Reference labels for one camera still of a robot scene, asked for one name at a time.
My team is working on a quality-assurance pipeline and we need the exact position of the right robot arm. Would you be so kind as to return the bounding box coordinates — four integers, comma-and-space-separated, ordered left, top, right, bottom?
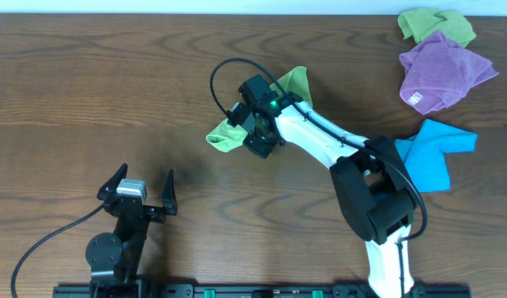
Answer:
227, 74, 418, 297

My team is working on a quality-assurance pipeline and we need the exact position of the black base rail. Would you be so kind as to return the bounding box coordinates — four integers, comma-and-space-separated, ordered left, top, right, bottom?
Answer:
52, 282, 472, 298

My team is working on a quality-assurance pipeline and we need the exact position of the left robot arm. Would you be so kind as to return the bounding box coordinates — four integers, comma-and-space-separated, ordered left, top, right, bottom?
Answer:
85, 163, 178, 298

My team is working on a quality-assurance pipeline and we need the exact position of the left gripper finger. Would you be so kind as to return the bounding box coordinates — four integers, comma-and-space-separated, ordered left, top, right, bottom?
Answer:
160, 169, 177, 207
98, 163, 128, 195

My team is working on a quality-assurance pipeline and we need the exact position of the blue cloth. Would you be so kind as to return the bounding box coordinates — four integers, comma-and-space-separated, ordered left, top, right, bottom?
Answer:
395, 119, 478, 193

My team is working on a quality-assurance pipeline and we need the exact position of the purple cloth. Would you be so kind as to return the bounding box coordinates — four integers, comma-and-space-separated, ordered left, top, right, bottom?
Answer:
399, 31, 499, 115

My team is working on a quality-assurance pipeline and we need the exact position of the light green cloth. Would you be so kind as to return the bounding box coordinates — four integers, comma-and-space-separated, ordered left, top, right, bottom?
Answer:
206, 66, 313, 153

